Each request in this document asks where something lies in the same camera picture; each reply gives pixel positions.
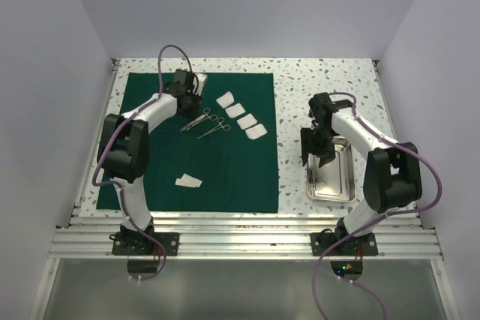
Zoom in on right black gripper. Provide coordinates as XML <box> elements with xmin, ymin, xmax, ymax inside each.
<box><xmin>301</xmin><ymin>126</ymin><xmax>337</xmax><ymax>168</ymax></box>

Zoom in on steel surgical scissors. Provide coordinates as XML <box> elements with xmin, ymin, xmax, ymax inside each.
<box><xmin>180</xmin><ymin>107</ymin><xmax>218</xmax><ymax>133</ymax></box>

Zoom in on white gauze pad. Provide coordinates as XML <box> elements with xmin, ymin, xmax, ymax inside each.
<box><xmin>216</xmin><ymin>91</ymin><xmax>235</xmax><ymax>109</ymax></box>
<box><xmin>225</xmin><ymin>103</ymin><xmax>245</xmax><ymax>118</ymax></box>
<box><xmin>237</xmin><ymin>113</ymin><xmax>257</xmax><ymax>130</ymax></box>
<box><xmin>245</xmin><ymin>124</ymin><xmax>268</xmax><ymax>140</ymax></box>

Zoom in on steel forceps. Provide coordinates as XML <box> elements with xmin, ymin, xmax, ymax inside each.
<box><xmin>199</xmin><ymin>117</ymin><xmax>231</xmax><ymax>139</ymax></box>

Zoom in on white packet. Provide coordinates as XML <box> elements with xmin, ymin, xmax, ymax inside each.
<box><xmin>175</xmin><ymin>178</ymin><xmax>202</xmax><ymax>188</ymax></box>
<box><xmin>180</xmin><ymin>174</ymin><xmax>202</xmax><ymax>187</ymax></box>

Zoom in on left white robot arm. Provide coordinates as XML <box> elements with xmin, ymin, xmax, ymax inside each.
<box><xmin>92</xmin><ymin>70</ymin><xmax>208</xmax><ymax>255</ymax></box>

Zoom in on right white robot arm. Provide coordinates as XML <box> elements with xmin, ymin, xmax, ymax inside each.
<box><xmin>300</xmin><ymin>92</ymin><xmax>422</xmax><ymax>255</ymax></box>

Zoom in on green surgical cloth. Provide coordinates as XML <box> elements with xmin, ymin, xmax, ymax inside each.
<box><xmin>95</xmin><ymin>71</ymin><xmax>279</xmax><ymax>213</ymax></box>

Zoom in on stainless steel tray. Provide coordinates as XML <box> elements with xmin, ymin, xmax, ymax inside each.
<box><xmin>306</xmin><ymin>136</ymin><xmax>356</xmax><ymax>203</ymax></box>

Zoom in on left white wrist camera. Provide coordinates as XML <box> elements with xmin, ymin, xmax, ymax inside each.
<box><xmin>194</xmin><ymin>73</ymin><xmax>208</xmax><ymax>95</ymax></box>

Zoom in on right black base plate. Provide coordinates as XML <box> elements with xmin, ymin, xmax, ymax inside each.
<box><xmin>310</xmin><ymin>229</ymin><xmax>379</xmax><ymax>256</ymax></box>

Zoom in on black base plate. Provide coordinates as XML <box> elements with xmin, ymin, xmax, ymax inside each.
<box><xmin>310</xmin><ymin>229</ymin><xmax>379</xmax><ymax>256</ymax></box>
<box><xmin>109</xmin><ymin>232</ymin><xmax>180</xmax><ymax>256</ymax></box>

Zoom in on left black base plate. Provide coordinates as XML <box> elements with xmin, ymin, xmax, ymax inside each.
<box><xmin>109</xmin><ymin>232</ymin><xmax>180</xmax><ymax>256</ymax></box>

